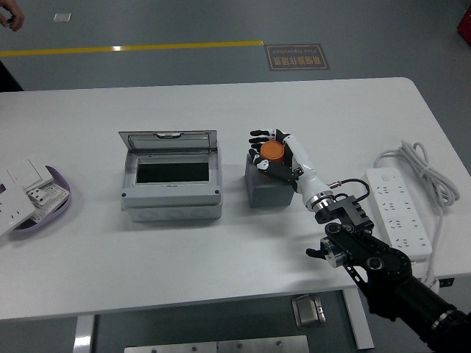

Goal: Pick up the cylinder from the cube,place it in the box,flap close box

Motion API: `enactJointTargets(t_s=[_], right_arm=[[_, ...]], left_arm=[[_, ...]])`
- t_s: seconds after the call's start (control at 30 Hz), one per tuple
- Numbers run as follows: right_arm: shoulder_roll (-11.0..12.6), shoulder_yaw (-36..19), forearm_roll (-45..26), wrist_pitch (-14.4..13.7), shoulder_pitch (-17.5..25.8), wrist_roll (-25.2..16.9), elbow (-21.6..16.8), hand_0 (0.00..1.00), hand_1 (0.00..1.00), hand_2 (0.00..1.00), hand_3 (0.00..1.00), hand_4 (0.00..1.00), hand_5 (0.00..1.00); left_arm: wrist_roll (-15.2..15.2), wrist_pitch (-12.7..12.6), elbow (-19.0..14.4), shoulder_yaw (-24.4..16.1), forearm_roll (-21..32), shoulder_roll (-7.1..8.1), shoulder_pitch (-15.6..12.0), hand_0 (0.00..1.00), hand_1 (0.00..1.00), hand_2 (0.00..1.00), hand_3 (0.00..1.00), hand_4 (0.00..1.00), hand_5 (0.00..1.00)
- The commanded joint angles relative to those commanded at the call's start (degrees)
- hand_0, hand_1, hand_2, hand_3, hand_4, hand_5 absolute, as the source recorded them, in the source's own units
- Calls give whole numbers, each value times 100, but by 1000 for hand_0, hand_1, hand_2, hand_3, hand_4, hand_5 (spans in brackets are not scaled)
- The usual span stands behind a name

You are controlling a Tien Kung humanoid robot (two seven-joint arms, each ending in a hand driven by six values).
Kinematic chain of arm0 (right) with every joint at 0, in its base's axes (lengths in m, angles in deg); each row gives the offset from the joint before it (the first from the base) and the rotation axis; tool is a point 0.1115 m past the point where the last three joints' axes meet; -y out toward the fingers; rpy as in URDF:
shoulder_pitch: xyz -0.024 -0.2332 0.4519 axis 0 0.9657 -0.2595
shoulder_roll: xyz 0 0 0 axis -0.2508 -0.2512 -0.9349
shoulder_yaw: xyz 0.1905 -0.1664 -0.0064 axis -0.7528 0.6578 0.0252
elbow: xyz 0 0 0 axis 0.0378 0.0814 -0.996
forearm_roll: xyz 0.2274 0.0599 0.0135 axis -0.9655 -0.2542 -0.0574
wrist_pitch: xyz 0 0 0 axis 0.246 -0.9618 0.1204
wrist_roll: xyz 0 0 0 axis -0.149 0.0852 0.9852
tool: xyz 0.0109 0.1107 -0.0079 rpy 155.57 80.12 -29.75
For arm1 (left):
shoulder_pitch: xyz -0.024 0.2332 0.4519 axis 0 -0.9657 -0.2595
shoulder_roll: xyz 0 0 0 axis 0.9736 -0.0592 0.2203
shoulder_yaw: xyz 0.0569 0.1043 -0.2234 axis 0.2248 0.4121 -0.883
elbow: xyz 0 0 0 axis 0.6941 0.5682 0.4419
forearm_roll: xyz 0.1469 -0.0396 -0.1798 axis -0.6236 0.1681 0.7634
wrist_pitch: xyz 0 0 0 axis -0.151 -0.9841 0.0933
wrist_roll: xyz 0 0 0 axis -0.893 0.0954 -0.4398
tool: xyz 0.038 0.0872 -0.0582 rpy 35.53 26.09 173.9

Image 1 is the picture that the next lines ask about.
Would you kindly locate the person's left hand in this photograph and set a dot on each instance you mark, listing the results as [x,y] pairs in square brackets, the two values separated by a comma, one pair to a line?
[13,18]

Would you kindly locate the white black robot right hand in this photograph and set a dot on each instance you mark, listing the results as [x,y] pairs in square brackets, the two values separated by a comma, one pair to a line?
[309,180]

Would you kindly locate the grey electrical box clear lid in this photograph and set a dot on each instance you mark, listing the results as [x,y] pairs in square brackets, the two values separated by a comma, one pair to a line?
[171,198]

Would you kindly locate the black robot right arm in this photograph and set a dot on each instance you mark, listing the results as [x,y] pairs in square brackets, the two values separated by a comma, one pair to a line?
[386,261]

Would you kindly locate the grey cube block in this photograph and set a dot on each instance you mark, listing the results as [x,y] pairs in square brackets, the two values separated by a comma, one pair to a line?
[268,193]

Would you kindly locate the silver metal box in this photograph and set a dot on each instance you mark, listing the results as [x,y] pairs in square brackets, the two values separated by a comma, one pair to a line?
[309,310]

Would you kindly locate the small metal floor plate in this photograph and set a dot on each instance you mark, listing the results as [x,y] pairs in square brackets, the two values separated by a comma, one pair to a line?
[62,17]

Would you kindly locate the person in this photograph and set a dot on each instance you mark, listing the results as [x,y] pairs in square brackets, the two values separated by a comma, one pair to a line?
[7,79]

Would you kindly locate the white power strip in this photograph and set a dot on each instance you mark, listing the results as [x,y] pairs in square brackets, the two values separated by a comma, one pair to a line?
[399,209]

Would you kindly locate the brown floor sign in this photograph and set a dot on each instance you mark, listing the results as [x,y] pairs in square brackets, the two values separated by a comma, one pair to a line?
[297,57]

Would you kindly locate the white table leg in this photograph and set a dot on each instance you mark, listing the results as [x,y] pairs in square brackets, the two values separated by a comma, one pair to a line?
[84,334]
[358,323]

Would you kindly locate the white socket module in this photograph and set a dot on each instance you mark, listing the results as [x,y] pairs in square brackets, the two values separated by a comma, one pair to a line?
[49,195]

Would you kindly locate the large white socket panel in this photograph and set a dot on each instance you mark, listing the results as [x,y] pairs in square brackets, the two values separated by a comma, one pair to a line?
[11,206]

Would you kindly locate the purple plastic tray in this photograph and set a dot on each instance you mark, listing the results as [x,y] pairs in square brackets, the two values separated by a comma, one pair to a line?
[59,211]

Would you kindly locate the red object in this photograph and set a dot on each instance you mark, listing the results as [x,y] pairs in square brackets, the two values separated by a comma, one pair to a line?
[464,24]

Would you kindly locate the white wall switch plate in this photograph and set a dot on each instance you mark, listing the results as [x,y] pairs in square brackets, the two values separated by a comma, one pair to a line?
[27,173]

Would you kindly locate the black table edge bracket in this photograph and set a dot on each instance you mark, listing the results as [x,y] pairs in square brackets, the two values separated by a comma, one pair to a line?
[447,282]

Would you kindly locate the grey metal base plate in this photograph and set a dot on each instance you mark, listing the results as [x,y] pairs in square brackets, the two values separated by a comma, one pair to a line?
[217,345]

